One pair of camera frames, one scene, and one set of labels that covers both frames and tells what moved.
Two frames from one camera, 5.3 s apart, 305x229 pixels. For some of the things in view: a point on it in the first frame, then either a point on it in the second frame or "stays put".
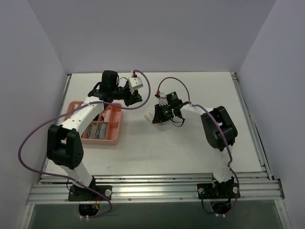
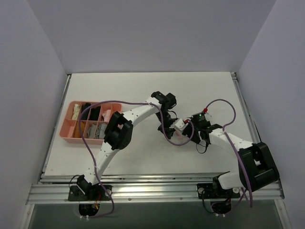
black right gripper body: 160,115 → 190,131
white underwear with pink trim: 149,115 → 178,137
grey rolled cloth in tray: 100,131 stays put
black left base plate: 78,193 stays put
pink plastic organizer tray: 105,130 stays put
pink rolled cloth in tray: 106,115 stays put
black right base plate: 206,191 stays put
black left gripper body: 130,96 → 166,129
